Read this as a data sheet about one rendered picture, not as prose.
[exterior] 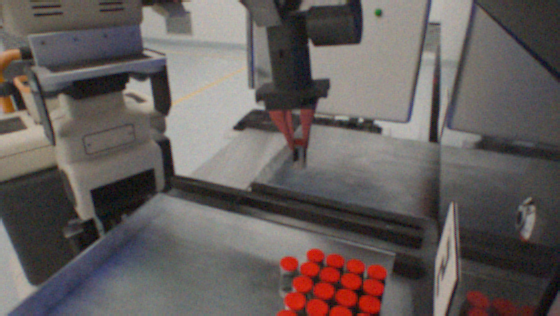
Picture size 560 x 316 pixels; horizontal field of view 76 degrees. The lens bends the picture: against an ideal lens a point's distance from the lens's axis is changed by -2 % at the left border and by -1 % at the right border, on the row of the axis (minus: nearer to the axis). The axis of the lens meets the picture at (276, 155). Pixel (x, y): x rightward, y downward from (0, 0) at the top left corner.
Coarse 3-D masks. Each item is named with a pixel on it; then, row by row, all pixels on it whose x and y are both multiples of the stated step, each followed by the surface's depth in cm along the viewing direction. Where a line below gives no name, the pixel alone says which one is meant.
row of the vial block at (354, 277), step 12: (348, 264) 39; (360, 264) 39; (348, 276) 37; (360, 276) 38; (348, 288) 36; (360, 288) 39; (336, 300) 35; (348, 300) 35; (336, 312) 33; (348, 312) 33
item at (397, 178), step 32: (320, 128) 77; (288, 160) 70; (320, 160) 70; (352, 160) 70; (384, 160) 70; (416, 160) 70; (288, 192) 55; (320, 192) 60; (352, 192) 60; (384, 192) 60; (416, 192) 60; (416, 224) 49
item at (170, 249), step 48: (144, 240) 49; (192, 240) 49; (240, 240) 49; (288, 240) 47; (336, 240) 44; (48, 288) 38; (96, 288) 42; (144, 288) 42; (192, 288) 42; (240, 288) 42
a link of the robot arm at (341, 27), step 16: (256, 0) 41; (272, 0) 41; (288, 0) 45; (304, 0) 44; (320, 0) 43; (336, 0) 42; (352, 0) 42; (256, 16) 43; (272, 16) 43; (288, 16) 44; (320, 16) 44; (336, 16) 43; (352, 16) 42; (320, 32) 45; (336, 32) 44; (352, 32) 43
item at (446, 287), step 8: (448, 216) 28; (448, 224) 27; (448, 232) 26; (440, 248) 29; (440, 256) 28; (448, 264) 24; (440, 272) 26; (448, 272) 23; (440, 280) 26; (448, 280) 23; (440, 288) 25; (448, 288) 22; (440, 296) 24; (448, 296) 22; (440, 304) 24; (448, 304) 22; (440, 312) 23
